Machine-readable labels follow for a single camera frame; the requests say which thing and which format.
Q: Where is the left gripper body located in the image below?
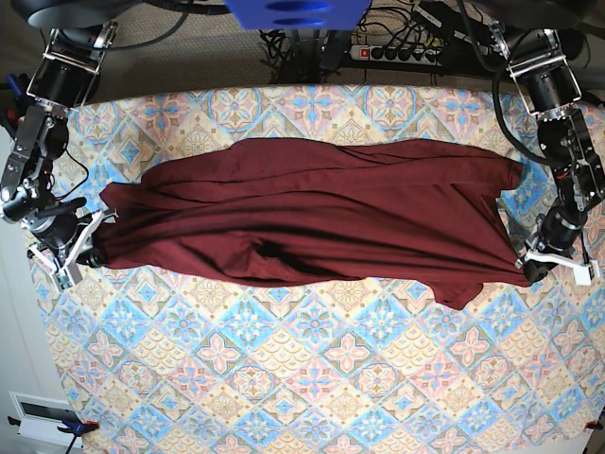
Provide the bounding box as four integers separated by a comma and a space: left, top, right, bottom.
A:
537, 207, 586, 255

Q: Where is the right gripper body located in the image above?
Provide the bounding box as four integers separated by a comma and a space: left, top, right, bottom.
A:
27, 211, 92, 255

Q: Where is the dark red t-shirt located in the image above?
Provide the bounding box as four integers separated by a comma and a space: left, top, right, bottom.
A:
97, 138, 528, 309

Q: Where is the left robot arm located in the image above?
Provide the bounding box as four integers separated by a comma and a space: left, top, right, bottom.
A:
490, 22, 604, 286

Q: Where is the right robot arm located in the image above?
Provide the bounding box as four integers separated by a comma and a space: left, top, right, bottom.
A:
1, 21, 118, 270

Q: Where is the red black clamp left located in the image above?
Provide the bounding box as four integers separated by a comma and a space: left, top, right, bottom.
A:
0, 109, 24, 141

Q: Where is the patterned tablecloth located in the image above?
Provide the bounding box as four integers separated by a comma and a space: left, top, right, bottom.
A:
31, 86, 604, 453

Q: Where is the blue clamp upper left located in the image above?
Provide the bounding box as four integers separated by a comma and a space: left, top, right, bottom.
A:
7, 73, 34, 114

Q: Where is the orange clamp bottom right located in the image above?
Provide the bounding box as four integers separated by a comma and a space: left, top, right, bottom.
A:
585, 421, 604, 431

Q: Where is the blue orange clamp bottom left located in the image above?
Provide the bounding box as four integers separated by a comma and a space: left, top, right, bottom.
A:
8, 416, 99, 448

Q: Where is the white power strip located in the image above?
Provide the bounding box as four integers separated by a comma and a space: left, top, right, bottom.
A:
349, 44, 440, 66

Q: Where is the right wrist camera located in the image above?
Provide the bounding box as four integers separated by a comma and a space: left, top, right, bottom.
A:
51, 265, 82, 292

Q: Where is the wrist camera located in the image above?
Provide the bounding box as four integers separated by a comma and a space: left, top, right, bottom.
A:
51, 265, 82, 292
573, 260, 601, 287

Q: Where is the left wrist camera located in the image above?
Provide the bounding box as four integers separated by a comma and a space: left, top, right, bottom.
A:
573, 260, 601, 287

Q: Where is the white wall outlet box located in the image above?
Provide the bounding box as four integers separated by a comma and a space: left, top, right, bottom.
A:
9, 392, 78, 424

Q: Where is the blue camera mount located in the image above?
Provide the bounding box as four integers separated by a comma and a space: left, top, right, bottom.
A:
224, 0, 372, 30

